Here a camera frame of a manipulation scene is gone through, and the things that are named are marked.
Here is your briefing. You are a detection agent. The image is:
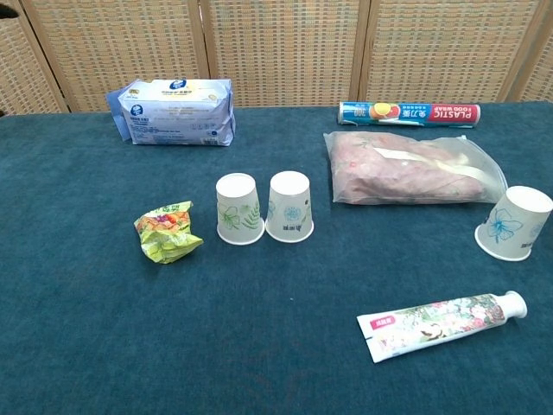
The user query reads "paper cup with round flower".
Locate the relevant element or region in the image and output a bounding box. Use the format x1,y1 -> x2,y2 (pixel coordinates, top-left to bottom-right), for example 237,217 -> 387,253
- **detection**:
264,170 -> 315,244

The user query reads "paper cup with blue flower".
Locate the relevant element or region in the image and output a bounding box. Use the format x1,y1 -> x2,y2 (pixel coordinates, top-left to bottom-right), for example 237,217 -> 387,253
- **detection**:
474,185 -> 553,263

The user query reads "paper cup with green leaves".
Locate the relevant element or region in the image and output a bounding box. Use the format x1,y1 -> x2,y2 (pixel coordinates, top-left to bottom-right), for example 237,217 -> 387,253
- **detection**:
215,172 -> 266,246

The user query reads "crumpled yellow-green snack wrapper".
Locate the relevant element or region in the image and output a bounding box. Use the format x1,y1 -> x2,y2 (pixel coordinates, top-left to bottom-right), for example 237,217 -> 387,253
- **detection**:
133,200 -> 205,265

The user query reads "blue white tissue pack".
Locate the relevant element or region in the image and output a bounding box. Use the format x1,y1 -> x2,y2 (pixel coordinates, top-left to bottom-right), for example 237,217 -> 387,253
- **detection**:
105,78 -> 238,147

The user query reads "zip bag with pink cloth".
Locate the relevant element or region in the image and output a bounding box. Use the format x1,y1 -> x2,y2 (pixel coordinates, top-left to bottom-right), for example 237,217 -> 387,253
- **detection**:
322,131 -> 510,206

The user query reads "woven folding screen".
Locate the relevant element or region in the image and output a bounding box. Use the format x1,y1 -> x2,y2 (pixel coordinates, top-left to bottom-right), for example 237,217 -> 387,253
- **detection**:
0,0 -> 553,117

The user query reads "plastic food wrap roll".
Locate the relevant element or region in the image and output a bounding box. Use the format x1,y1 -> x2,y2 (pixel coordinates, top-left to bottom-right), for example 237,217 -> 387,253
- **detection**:
338,101 -> 482,130

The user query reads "floral toothpaste tube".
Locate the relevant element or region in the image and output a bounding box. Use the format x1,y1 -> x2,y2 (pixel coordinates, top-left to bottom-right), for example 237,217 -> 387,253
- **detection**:
356,290 -> 529,364

